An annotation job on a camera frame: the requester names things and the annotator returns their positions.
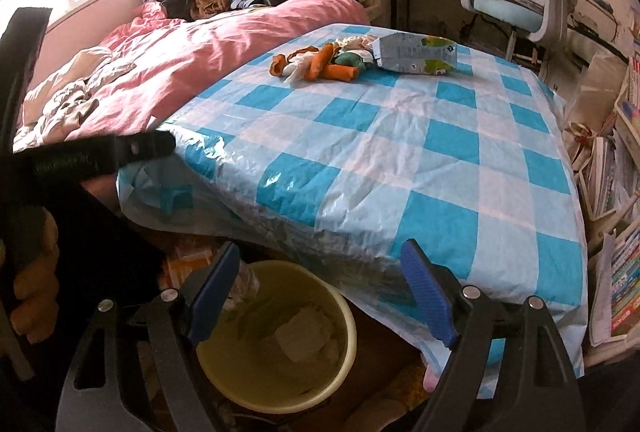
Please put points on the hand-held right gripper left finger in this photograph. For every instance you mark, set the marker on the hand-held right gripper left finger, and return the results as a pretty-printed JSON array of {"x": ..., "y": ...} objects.
[{"x": 215, "y": 292}]

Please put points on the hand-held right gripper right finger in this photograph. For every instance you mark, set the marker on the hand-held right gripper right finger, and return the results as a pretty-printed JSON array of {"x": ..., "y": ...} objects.
[{"x": 425, "y": 292}]

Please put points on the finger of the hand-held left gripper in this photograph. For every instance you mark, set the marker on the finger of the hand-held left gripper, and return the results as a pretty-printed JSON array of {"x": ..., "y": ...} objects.
[{"x": 150, "y": 145}]

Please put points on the yellow plastic bucket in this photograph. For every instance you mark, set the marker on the yellow plastic bucket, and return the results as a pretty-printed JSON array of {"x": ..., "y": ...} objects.
[{"x": 220, "y": 362}]

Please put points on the white tissue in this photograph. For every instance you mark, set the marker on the white tissue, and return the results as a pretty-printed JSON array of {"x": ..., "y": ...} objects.
[{"x": 299, "y": 65}]

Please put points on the green wrapper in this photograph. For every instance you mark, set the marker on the green wrapper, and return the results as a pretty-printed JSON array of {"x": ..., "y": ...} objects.
[{"x": 352, "y": 59}]

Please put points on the stained paper napkin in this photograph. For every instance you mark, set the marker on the stained paper napkin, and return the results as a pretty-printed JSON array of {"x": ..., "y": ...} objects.
[{"x": 355, "y": 42}]

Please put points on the grey green drink carton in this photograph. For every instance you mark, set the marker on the grey green drink carton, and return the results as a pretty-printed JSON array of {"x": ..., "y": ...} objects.
[{"x": 410, "y": 55}]

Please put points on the person's left hand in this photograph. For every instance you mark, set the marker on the person's left hand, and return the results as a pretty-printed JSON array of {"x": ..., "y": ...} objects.
[{"x": 40, "y": 292}]

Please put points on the orange patterned packet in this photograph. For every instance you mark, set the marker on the orange patterned packet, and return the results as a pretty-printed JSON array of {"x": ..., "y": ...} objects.
[{"x": 192, "y": 262}]

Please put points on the beige crumpled cloth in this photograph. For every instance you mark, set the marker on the beige crumpled cloth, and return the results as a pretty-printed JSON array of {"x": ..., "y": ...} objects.
[{"x": 75, "y": 87}]

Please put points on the white paper scrap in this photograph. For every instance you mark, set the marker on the white paper scrap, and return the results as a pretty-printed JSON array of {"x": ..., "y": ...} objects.
[{"x": 305, "y": 334}]

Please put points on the pink duvet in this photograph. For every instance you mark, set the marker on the pink duvet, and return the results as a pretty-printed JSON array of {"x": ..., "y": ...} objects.
[{"x": 200, "y": 47}]

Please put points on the blue white checkered tablecloth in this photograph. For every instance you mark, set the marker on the blue white checkered tablecloth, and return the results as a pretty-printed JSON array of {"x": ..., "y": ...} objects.
[{"x": 380, "y": 152}]

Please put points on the shelf of books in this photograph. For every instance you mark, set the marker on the shelf of books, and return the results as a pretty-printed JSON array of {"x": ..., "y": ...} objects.
[{"x": 625, "y": 282}]

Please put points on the clear plastic bag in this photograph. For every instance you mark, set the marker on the clear plastic bag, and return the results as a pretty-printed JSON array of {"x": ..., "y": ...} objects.
[{"x": 595, "y": 87}]

